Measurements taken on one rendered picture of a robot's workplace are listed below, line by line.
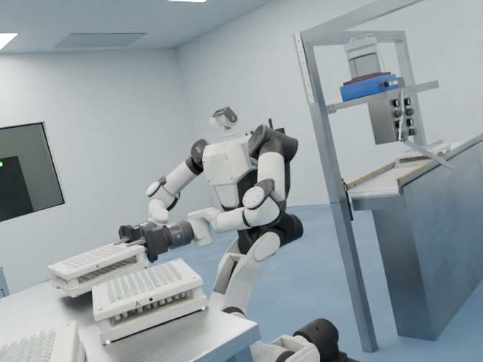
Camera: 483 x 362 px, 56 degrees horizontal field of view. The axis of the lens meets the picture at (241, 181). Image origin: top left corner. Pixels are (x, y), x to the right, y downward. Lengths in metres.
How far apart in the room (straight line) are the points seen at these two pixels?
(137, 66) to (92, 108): 1.10
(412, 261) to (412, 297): 0.20
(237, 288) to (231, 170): 0.45
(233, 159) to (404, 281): 1.24
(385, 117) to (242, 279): 0.97
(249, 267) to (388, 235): 0.94
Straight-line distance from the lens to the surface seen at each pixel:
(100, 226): 6.72
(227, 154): 1.67
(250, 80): 6.90
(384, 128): 2.16
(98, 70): 7.11
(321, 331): 2.09
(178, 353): 0.91
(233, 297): 1.75
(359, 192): 2.31
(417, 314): 2.57
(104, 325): 1.06
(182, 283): 1.06
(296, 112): 6.44
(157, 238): 1.52
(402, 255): 2.46
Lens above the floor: 1.25
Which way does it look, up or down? 6 degrees down
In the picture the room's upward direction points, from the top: 13 degrees counter-clockwise
